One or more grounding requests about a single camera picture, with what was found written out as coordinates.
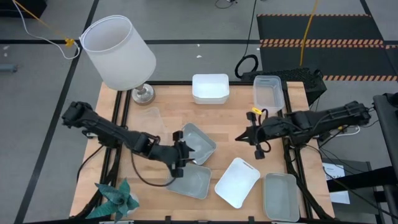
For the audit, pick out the black perforated computer case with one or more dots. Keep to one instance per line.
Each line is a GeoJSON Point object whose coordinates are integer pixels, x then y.
{"type": "Point", "coordinates": [298, 76]}

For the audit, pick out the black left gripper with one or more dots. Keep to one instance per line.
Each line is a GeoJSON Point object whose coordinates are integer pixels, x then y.
{"type": "Point", "coordinates": [169, 154]}

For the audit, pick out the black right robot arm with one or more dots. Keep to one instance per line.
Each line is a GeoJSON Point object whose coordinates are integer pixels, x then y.
{"type": "Point", "coordinates": [329, 119]}

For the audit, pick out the black orange-striped floor mat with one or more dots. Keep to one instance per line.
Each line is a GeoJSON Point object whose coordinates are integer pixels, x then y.
{"type": "Point", "coordinates": [311, 28]}

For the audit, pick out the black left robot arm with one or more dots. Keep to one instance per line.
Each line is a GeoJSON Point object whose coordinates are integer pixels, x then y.
{"type": "Point", "coordinates": [102, 129]}

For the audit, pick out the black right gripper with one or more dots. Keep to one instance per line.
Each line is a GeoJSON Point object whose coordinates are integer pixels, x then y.
{"type": "Point", "coordinates": [275, 130]}

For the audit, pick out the white plastic basket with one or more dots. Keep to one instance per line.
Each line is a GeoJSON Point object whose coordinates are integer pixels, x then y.
{"type": "Point", "coordinates": [210, 88]}
{"type": "Point", "coordinates": [237, 183]}

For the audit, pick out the artificial green potted plant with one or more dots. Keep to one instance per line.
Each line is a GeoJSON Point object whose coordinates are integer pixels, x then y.
{"type": "Point", "coordinates": [116, 199]}

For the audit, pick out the black equipment stand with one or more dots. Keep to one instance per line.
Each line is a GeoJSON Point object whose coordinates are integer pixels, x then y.
{"type": "Point", "coordinates": [388, 124]}

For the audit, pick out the dark grey cabinet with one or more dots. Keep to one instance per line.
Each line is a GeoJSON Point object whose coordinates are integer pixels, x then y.
{"type": "Point", "coordinates": [357, 207]}

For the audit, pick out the grey plastic basket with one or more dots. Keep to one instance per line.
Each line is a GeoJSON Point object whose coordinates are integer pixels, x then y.
{"type": "Point", "coordinates": [200, 141]}
{"type": "Point", "coordinates": [281, 196]}
{"type": "Point", "coordinates": [191, 182]}

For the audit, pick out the white shade silver table lamp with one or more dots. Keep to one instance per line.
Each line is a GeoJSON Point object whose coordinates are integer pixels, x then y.
{"type": "Point", "coordinates": [118, 53]}

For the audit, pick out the clear plastic basket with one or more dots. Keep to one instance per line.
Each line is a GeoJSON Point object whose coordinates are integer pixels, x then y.
{"type": "Point", "coordinates": [149, 121]}
{"type": "Point", "coordinates": [268, 96]}

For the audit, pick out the white paper sheet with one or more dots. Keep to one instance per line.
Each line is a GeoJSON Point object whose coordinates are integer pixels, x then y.
{"type": "Point", "coordinates": [332, 169]}

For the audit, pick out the black box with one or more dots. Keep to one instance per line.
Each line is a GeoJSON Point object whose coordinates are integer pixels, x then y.
{"type": "Point", "coordinates": [21, 6]}

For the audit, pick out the black aluminium table frame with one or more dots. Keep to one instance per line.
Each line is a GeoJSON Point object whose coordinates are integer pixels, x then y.
{"type": "Point", "coordinates": [174, 83]}

